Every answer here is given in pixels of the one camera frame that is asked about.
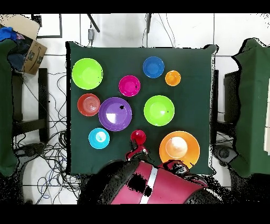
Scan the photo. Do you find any red plastic cup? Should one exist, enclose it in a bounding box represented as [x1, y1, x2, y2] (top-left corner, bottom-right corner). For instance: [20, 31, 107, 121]
[130, 129, 147, 146]

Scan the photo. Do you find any cyan plastic bowl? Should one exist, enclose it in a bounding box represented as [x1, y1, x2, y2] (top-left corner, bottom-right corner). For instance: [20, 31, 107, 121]
[88, 127, 111, 150]

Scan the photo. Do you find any purple plastic bowl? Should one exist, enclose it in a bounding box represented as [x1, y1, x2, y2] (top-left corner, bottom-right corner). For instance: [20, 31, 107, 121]
[98, 97, 133, 132]

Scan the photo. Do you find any green plastic bowl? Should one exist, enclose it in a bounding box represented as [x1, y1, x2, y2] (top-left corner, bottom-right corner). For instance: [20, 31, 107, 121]
[143, 95, 176, 127]
[71, 58, 104, 90]

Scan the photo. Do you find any large orange plastic bowl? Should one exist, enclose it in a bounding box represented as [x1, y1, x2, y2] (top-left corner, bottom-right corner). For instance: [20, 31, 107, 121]
[159, 130, 201, 170]

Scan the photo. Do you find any pink plastic bowl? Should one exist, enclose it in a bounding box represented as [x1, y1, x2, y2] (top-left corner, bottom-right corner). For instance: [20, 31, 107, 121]
[118, 75, 141, 97]

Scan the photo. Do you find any red-orange plastic bowl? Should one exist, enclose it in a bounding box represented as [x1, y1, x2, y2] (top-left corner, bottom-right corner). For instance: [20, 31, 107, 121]
[77, 93, 101, 117]

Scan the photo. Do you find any dark green tablecloth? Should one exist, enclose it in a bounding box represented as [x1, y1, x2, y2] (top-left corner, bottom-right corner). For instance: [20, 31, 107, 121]
[65, 41, 218, 176]

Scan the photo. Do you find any orange plastic cup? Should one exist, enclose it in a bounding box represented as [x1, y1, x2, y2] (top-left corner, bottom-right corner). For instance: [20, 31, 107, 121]
[165, 70, 181, 87]

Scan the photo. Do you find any blue plastic bowl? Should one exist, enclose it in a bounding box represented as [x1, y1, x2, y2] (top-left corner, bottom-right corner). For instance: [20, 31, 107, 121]
[142, 56, 165, 79]

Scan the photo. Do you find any black tripod leg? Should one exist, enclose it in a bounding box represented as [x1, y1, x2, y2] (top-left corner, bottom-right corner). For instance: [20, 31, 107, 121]
[146, 13, 152, 34]
[86, 14, 101, 33]

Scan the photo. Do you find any green cloth covered table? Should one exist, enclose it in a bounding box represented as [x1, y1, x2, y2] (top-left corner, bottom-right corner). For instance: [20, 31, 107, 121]
[230, 38, 270, 178]
[0, 39, 18, 177]

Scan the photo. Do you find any brown cardboard box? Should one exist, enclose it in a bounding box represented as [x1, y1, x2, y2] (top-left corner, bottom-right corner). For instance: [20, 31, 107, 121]
[0, 14, 48, 76]

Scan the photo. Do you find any blue cloth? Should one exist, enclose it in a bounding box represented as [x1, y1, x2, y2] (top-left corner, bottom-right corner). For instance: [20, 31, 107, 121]
[0, 26, 18, 42]

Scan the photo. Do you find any tangle of black cables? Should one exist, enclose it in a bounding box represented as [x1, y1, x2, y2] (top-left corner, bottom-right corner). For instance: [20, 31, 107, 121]
[12, 71, 110, 204]

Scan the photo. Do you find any black pedestal foot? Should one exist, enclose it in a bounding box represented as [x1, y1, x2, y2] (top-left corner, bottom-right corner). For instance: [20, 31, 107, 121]
[213, 144, 239, 167]
[14, 142, 46, 158]

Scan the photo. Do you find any black stool frame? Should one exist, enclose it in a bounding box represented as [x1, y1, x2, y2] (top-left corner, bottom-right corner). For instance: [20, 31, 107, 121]
[11, 68, 50, 144]
[210, 69, 241, 146]

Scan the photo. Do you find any black metal frame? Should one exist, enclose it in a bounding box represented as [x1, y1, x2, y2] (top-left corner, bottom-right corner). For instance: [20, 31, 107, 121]
[31, 14, 63, 39]

